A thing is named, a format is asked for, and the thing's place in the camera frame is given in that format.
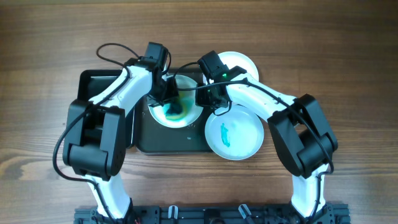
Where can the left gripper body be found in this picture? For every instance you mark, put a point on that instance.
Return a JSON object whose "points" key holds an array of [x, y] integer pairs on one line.
{"points": [[163, 91]]}

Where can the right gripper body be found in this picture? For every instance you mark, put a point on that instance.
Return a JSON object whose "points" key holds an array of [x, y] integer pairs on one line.
{"points": [[206, 96]]}

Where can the green yellow sponge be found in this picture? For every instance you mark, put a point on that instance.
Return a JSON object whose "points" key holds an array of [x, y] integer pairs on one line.
{"points": [[175, 111]]}

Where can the white plate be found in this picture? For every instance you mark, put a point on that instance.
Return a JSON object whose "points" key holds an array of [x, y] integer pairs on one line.
{"points": [[187, 98], [230, 59]]}

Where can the light blue plate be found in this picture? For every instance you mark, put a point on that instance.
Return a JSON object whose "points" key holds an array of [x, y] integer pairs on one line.
{"points": [[234, 134]]}

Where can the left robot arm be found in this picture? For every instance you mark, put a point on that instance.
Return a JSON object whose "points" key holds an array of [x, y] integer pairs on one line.
{"points": [[100, 125]]}

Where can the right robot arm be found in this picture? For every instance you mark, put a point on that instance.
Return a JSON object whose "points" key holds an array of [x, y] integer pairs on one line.
{"points": [[302, 136]]}

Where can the large dark serving tray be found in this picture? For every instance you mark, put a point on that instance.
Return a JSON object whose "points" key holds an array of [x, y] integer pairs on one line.
{"points": [[150, 137]]}

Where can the small black sponge tray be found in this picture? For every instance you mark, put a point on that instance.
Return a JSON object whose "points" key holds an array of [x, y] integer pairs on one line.
{"points": [[92, 83]]}

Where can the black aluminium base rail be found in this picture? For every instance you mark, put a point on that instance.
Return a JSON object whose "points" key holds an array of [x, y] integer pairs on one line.
{"points": [[274, 213]]}

